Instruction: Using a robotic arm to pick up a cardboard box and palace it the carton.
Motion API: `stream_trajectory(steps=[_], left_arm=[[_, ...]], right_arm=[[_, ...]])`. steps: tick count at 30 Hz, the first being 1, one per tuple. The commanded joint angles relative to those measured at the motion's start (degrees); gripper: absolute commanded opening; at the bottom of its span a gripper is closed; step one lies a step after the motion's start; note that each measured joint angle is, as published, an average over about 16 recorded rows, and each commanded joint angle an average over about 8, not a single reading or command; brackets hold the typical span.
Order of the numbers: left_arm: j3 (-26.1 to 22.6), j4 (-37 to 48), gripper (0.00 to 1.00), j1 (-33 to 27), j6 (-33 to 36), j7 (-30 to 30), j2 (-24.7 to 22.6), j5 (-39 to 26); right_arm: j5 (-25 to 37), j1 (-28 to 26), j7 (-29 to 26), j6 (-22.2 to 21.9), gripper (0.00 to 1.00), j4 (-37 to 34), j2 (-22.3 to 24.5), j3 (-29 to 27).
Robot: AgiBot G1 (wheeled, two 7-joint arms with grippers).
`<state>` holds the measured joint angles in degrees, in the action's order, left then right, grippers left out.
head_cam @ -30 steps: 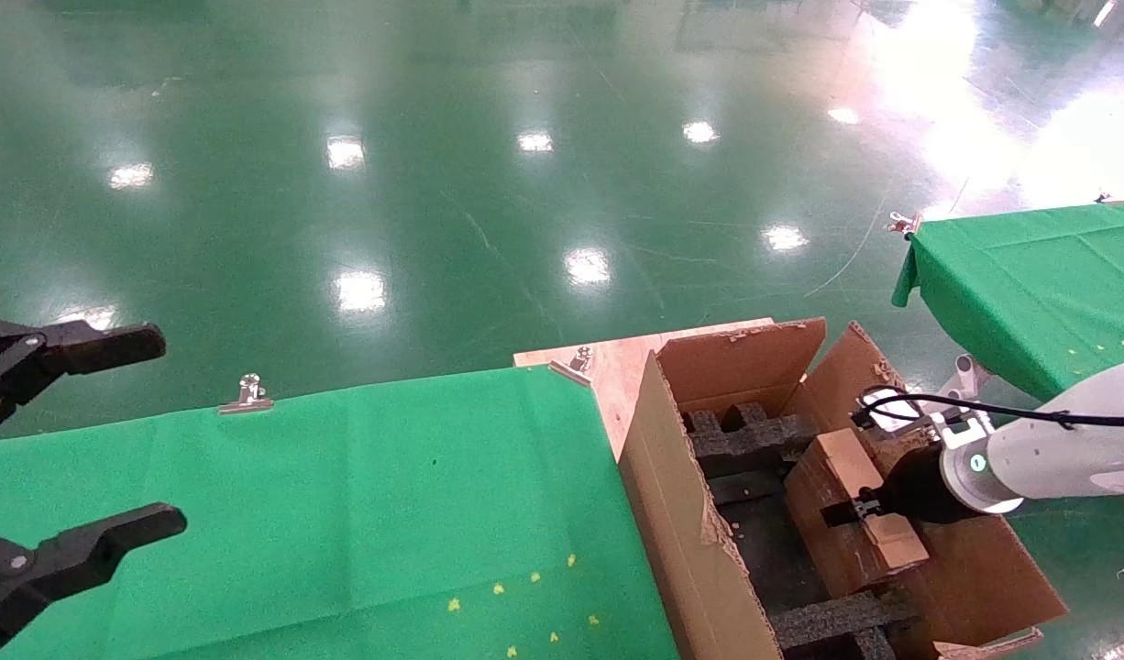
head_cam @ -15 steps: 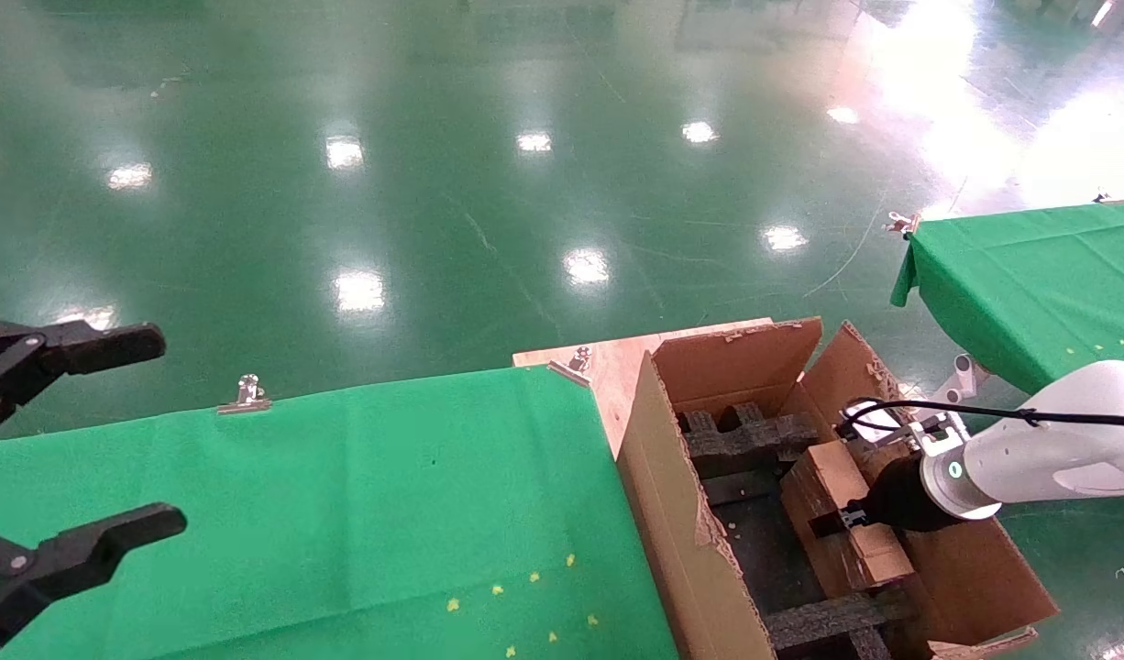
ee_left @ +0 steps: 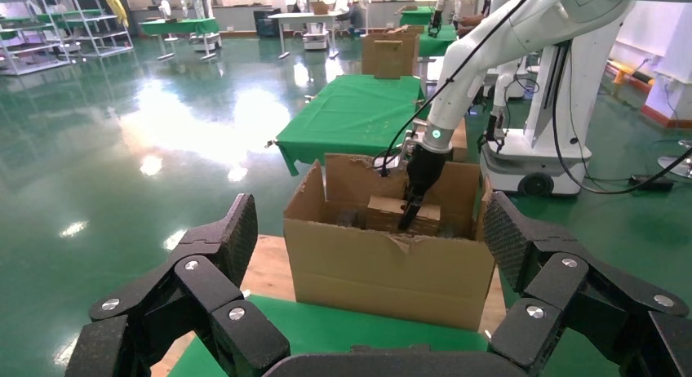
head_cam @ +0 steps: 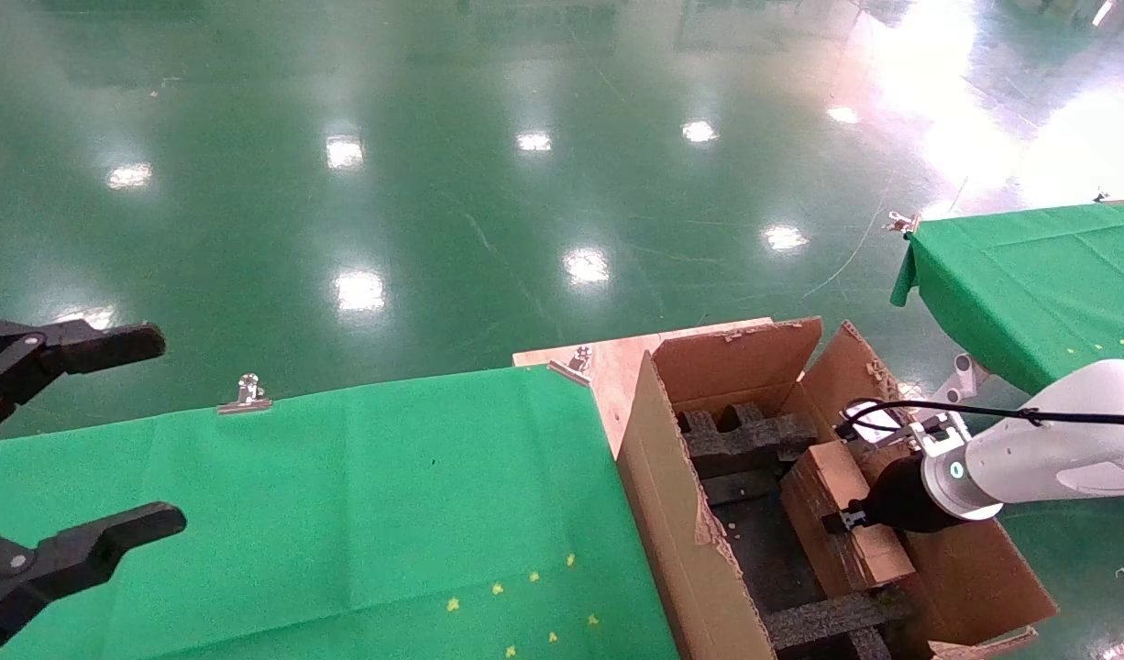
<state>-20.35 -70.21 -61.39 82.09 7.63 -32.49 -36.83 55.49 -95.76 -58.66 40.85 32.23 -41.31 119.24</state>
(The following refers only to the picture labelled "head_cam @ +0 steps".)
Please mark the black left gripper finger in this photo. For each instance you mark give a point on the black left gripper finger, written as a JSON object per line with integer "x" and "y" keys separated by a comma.
{"x": 94, "y": 346}
{"x": 76, "y": 555}

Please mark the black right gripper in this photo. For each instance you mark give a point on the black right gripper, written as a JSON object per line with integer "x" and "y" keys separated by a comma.
{"x": 901, "y": 500}

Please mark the small brown cardboard box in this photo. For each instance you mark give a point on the small brown cardboard box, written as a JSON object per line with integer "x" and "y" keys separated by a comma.
{"x": 842, "y": 513}

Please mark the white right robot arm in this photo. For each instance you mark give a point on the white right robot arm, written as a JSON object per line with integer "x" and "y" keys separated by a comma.
{"x": 1057, "y": 449}

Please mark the large open cardboard carton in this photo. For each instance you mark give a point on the large open cardboard carton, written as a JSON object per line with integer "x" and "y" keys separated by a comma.
{"x": 672, "y": 522}

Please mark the notched black foam block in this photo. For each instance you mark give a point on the notched black foam block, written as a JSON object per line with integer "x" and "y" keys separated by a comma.
{"x": 741, "y": 435}

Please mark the silver binder clip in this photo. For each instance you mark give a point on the silver binder clip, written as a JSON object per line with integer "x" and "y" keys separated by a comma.
{"x": 1105, "y": 197}
{"x": 247, "y": 396}
{"x": 903, "y": 223}
{"x": 576, "y": 364}

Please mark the large green table cloth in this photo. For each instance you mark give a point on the large green table cloth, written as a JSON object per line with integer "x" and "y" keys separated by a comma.
{"x": 296, "y": 495}

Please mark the green cloth with hanging corner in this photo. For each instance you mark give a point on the green cloth with hanging corner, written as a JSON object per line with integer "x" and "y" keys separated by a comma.
{"x": 1030, "y": 275}

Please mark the white metal table bracket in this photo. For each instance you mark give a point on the white metal table bracket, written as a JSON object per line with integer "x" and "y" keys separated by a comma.
{"x": 961, "y": 378}

